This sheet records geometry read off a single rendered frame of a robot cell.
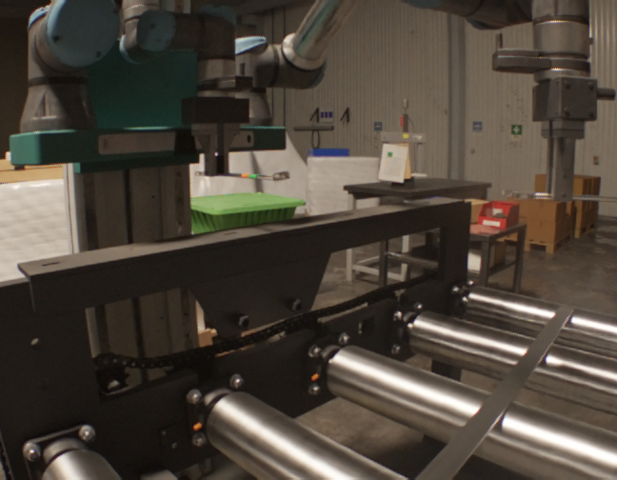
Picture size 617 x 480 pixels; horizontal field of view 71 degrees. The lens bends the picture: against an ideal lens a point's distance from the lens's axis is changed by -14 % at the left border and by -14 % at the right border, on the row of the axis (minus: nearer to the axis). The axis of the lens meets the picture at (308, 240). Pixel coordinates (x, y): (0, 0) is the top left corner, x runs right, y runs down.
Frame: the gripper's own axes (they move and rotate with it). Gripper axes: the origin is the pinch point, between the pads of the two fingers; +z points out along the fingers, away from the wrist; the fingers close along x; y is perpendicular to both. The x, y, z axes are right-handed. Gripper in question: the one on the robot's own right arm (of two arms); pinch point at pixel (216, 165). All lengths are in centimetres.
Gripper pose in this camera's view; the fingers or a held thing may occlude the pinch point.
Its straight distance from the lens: 97.6
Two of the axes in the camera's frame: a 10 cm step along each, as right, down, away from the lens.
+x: -7.2, 1.4, -6.8
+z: 0.0, 9.8, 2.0
